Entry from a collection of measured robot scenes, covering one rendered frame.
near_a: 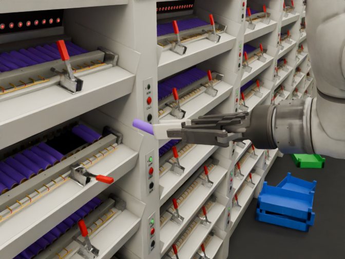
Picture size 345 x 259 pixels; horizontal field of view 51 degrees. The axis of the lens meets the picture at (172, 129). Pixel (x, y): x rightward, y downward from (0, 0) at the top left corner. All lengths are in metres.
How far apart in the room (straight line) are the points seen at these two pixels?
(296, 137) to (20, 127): 0.42
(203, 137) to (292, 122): 0.15
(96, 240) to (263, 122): 0.50
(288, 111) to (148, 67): 0.39
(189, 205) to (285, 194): 1.13
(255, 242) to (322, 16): 1.74
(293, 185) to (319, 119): 2.14
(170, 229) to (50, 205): 0.61
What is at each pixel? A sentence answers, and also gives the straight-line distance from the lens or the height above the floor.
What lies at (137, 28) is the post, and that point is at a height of 1.22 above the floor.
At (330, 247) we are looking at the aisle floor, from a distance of 2.20.
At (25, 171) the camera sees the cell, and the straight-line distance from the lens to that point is 0.74.
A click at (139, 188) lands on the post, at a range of 0.92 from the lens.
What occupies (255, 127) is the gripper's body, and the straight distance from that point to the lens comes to 0.59.
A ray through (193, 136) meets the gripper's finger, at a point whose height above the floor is 1.06.
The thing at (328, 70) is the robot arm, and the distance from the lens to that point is 0.48.
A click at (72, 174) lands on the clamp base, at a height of 0.95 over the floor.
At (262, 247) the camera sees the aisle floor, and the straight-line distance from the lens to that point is 2.09.
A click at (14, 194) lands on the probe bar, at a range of 0.68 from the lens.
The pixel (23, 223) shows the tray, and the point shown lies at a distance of 0.67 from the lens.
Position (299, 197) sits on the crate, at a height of 0.10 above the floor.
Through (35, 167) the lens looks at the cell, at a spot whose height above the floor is 0.98.
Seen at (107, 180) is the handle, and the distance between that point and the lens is 0.70.
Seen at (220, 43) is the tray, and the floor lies 1.12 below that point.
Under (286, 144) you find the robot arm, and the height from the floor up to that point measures 1.08.
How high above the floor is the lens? 1.31
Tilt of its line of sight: 22 degrees down
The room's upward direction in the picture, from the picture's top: straight up
